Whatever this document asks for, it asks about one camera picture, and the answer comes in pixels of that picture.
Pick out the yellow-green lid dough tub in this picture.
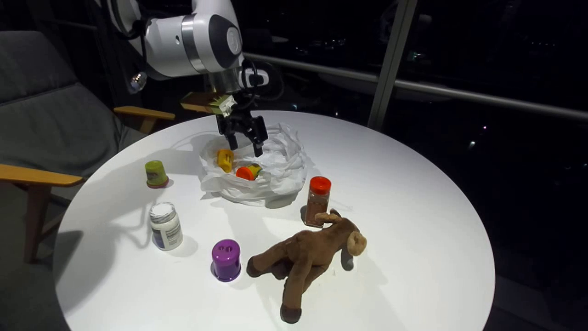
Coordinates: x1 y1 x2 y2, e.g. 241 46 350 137
146 160 170 188

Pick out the purple cap shaker bottle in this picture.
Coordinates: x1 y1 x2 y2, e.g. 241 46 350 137
212 240 241 282

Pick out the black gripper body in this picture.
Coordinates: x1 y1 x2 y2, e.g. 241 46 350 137
217 111 269 144

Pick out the brown orange-cap spice bottle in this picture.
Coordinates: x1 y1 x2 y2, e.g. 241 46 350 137
306 177 331 227

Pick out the grey wooden armchair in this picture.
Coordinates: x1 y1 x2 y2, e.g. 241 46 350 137
0 32 173 263

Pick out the white jar blue lid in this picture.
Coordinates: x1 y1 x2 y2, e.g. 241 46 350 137
149 203 184 251

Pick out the white plastic bag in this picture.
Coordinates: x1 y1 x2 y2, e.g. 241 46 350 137
199 126 307 208

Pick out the brown plush moose toy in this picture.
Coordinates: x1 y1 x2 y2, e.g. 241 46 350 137
247 210 368 324

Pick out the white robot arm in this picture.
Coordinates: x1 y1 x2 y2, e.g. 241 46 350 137
100 0 269 157

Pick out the yellow red-lid dough tub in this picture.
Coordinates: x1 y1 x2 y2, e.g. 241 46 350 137
236 164 262 181

